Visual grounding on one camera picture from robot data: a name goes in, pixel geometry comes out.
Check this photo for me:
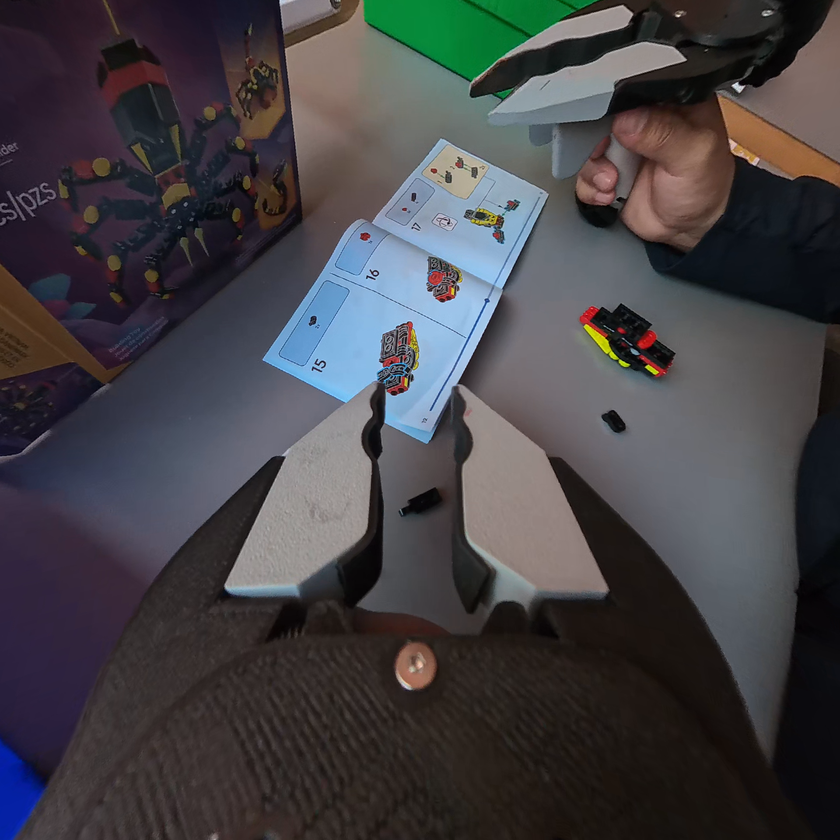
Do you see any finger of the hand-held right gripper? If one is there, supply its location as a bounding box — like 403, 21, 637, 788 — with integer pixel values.
487, 41, 688, 180
469, 3, 644, 99

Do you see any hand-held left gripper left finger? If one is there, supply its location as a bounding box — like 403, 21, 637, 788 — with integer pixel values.
224, 382, 385, 608

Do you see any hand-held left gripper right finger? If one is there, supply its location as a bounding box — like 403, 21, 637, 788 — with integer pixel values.
450, 385, 610, 615

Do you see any small black lego pin piece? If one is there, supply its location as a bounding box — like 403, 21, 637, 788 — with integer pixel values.
396, 486, 442, 520

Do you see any red yellow black lego assembly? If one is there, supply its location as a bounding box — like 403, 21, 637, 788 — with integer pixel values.
579, 303, 677, 377

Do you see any person's right forearm dark sleeve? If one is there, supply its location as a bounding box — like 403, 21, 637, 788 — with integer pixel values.
645, 156, 840, 324

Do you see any lego instruction booklet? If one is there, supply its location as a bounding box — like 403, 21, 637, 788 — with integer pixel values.
262, 138, 550, 445

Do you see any purple lego set box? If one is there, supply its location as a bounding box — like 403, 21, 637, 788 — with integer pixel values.
0, 0, 304, 463

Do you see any person's right hand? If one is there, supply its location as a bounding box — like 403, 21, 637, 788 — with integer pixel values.
575, 98, 737, 254

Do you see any light wooden board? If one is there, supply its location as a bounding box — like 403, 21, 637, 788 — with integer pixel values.
717, 91, 840, 186

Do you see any green plastic bin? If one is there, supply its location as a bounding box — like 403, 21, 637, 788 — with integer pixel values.
363, 0, 592, 101

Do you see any wooden document stand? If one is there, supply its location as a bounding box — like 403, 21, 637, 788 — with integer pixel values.
281, 0, 363, 48

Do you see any person's dark trouser leg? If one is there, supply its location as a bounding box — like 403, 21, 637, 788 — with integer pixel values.
773, 412, 840, 840

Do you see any blue plastic bin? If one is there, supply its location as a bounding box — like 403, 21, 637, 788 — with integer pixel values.
0, 736, 48, 807

